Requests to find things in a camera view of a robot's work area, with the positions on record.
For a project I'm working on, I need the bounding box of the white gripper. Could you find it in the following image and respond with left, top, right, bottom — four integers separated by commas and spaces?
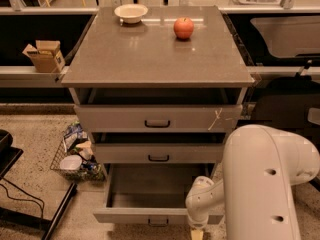
185, 176, 214, 240

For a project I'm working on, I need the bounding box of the grey bottom drawer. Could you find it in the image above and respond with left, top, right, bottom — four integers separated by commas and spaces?
94, 163, 216, 227

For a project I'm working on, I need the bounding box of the grey drawer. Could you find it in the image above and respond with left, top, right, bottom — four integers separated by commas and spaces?
94, 163, 216, 227
92, 144, 224, 163
74, 105, 242, 133

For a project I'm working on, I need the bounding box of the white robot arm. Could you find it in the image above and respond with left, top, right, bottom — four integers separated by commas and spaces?
185, 124, 319, 240

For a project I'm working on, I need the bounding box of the grey top drawer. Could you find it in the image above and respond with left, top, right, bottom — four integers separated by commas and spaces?
74, 105, 242, 133

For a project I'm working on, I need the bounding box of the grey middle drawer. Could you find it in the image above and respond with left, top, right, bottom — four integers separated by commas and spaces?
92, 144, 224, 163

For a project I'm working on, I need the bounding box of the grey drawer cabinet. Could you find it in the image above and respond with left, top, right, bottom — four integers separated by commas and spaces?
61, 5, 256, 192

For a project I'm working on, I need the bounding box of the open cardboard box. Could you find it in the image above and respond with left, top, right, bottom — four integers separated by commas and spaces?
23, 40, 65, 73

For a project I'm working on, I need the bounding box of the white plastic lid container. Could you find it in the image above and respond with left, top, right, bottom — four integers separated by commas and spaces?
59, 155, 82, 170

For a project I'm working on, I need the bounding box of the black office chair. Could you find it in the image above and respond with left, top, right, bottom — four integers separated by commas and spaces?
251, 60, 320, 149

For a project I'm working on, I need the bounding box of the black stand base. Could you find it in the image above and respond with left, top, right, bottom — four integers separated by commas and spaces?
0, 130, 77, 240

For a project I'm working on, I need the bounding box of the red apple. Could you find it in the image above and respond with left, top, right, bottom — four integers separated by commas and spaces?
173, 17, 194, 40

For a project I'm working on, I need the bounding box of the white ceramic bowl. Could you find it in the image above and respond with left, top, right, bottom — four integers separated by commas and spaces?
114, 4, 148, 24

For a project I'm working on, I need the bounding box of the wire basket with items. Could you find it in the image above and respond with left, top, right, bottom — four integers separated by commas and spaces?
50, 121, 104, 181

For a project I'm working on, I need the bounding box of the black cable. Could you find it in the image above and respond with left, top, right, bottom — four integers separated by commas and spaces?
0, 177, 46, 220

